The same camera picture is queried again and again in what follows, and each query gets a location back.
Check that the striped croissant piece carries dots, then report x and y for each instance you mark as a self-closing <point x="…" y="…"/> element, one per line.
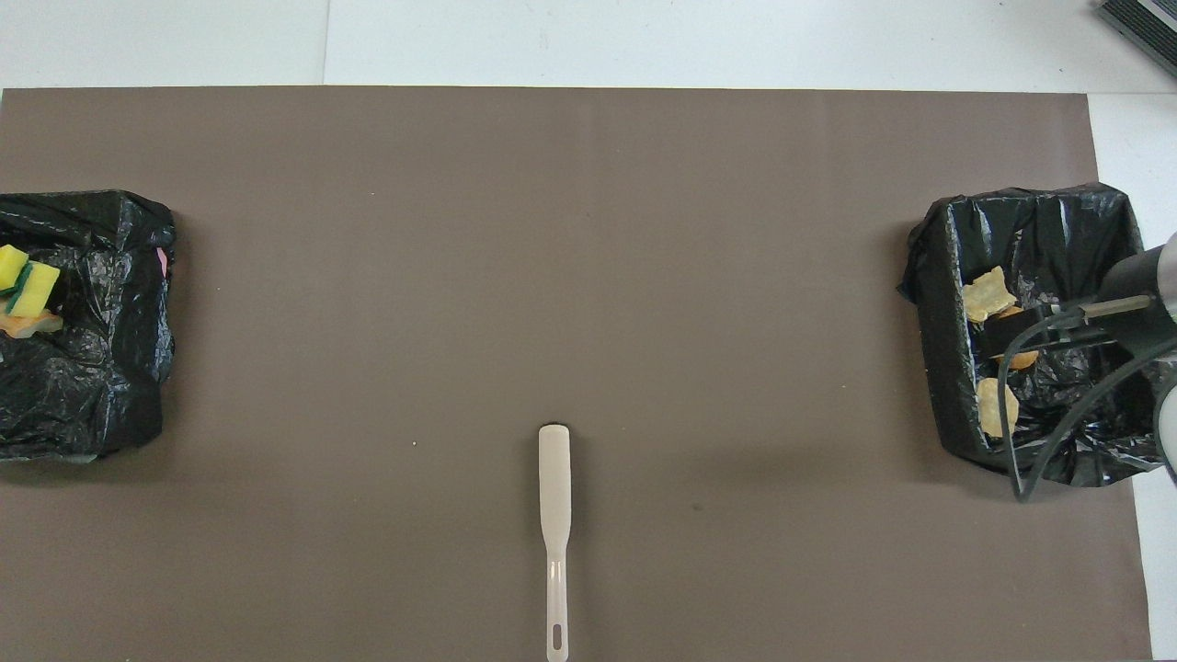
<point x="996" y="407"/>
<point x="28" y="324"/>

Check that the bin with black bag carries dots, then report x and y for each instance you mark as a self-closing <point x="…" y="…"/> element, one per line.
<point x="92" y="395"/>
<point x="938" y="368"/>

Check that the brown table mat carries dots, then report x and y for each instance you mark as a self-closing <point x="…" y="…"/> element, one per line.
<point x="588" y="276"/>

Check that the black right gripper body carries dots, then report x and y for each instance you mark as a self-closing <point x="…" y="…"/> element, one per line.
<point x="1136" y="285"/>

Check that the dark grey ribbed device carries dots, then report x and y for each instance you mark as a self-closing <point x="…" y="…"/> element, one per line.
<point x="1145" y="23"/>

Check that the beige hand brush black bristles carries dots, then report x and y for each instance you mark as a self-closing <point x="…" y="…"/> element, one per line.
<point x="554" y="478"/>

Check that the yellow sponge piece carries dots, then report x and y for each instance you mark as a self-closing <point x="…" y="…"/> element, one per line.
<point x="37" y="290"/>
<point x="10" y="265"/>

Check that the pale cream bread piece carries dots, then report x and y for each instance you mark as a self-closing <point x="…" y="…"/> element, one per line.
<point x="988" y="296"/>

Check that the brown oval bread roll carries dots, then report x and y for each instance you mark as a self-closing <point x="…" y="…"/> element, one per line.
<point x="1022" y="359"/>

